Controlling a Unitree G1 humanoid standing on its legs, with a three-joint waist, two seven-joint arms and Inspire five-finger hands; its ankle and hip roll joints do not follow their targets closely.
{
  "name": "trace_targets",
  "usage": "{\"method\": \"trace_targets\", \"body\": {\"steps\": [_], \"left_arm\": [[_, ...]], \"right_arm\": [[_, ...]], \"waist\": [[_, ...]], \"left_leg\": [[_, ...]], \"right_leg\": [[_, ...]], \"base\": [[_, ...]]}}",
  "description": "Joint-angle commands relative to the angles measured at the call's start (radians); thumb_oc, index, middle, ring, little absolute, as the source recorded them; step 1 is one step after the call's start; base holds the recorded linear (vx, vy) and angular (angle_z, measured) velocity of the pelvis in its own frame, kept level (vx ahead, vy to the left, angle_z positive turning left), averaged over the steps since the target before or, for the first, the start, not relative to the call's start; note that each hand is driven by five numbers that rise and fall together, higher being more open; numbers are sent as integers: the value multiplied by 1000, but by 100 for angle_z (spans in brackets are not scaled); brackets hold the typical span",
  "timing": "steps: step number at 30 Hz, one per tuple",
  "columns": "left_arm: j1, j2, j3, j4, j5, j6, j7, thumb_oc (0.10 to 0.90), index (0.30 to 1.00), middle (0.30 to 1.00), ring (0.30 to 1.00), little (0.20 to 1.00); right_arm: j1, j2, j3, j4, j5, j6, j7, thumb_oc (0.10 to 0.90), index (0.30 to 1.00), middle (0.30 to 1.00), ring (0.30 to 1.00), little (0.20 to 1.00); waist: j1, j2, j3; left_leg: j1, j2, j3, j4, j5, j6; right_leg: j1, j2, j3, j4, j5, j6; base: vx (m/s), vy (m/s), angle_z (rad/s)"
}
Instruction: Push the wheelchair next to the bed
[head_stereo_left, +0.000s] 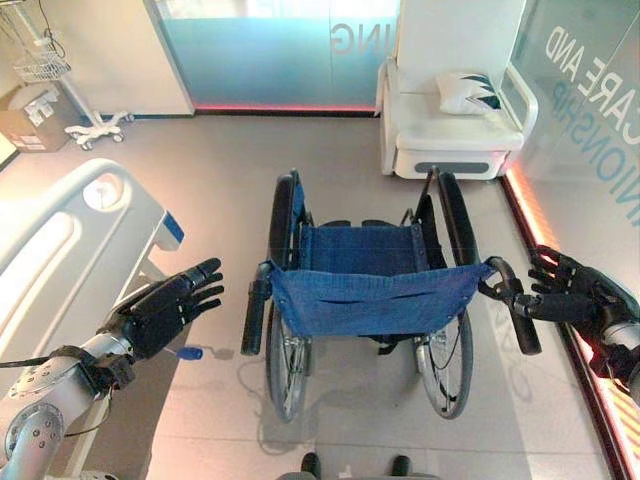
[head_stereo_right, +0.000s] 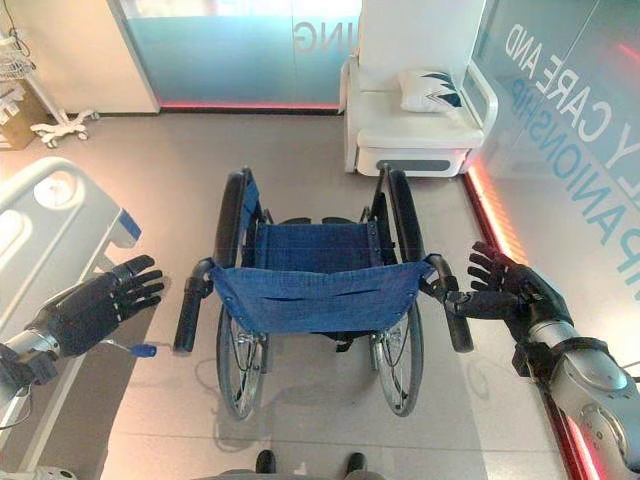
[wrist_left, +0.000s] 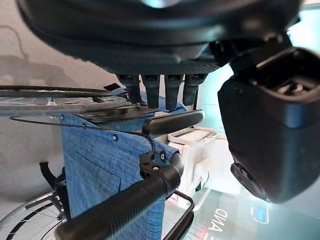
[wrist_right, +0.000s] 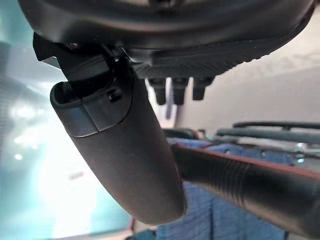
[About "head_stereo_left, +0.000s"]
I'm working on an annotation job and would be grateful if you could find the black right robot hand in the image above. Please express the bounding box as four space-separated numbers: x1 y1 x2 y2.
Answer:
510 245 632 329

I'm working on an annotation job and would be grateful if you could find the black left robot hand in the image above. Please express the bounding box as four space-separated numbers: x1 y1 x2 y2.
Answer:
113 257 225 362

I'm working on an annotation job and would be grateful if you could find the blue fabric wheelchair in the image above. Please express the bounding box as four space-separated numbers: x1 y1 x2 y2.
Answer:
240 167 544 424

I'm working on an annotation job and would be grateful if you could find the white hospital bed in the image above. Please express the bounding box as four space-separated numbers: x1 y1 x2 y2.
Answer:
0 157 187 480

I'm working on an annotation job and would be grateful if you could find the white rolling IV stand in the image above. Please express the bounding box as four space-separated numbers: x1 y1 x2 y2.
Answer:
29 0 136 151

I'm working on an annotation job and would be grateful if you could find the dark left robot foot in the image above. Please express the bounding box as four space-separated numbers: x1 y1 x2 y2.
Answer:
300 451 322 480

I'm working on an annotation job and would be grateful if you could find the dark robot foot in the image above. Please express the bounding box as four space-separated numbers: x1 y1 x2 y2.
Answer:
300 451 322 480
390 453 413 480

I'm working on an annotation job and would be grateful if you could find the white armchair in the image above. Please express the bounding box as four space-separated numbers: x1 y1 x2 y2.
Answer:
375 0 540 179

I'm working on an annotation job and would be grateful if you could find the brown cardboard box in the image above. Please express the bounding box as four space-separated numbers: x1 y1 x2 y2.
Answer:
0 84 84 154

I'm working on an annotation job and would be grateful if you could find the white pillow with teal pattern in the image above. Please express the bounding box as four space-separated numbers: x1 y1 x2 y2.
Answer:
435 71 504 115

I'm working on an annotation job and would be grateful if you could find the dark right robot foot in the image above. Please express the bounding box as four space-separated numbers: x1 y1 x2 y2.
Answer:
390 453 413 480

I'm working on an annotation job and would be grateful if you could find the white wire basket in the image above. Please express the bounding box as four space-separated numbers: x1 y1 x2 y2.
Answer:
13 43 74 84

